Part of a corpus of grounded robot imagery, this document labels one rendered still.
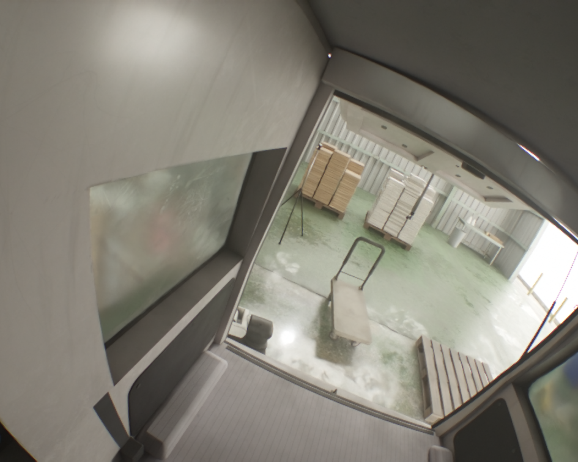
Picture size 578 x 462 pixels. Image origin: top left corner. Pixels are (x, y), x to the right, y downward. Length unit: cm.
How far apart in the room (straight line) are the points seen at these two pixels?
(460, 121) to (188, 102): 56
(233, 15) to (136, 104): 12
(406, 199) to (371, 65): 540
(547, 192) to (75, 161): 84
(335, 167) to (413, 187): 161
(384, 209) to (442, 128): 537
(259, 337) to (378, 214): 449
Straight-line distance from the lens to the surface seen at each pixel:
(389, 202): 598
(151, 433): 103
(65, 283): 29
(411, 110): 67
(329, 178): 572
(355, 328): 266
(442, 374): 313
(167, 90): 26
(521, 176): 76
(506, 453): 137
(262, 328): 197
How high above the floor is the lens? 167
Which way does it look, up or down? 23 degrees down
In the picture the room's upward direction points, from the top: 24 degrees clockwise
